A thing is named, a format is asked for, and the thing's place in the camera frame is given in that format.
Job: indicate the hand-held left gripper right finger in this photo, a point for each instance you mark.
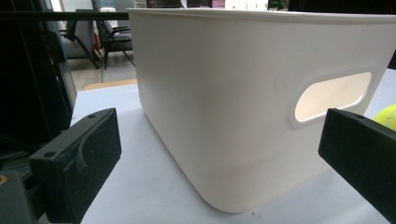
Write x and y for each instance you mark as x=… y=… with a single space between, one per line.
x=361 y=152

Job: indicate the white plastic storage bin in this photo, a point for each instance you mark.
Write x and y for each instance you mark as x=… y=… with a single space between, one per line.
x=218 y=109

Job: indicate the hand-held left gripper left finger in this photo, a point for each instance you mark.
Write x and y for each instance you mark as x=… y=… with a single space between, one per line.
x=77 y=158

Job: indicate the grey upholstered chair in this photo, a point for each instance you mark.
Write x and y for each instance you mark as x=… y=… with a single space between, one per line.
x=79 y=40

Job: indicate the yellow-green tennis ball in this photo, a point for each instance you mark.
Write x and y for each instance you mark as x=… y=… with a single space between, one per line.
x=387 y=117

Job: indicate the black office chair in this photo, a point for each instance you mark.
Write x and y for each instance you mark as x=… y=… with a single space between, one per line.
x=116 y=39

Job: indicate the black metal stand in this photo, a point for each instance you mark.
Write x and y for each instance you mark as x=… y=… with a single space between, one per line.
x=31 y=77

